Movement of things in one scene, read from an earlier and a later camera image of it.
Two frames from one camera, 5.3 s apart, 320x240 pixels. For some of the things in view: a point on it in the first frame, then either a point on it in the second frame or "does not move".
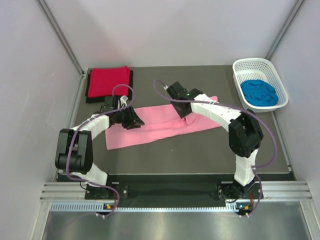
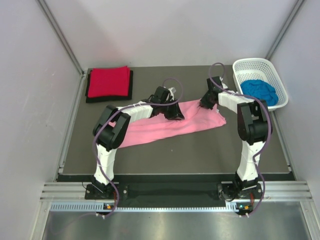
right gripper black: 182,114 -> 203,102
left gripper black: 132,118 -> 176,113
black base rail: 174,189 does not move
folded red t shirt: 102,81 does not move
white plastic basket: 258,85 does not move
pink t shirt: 161,123 does not move
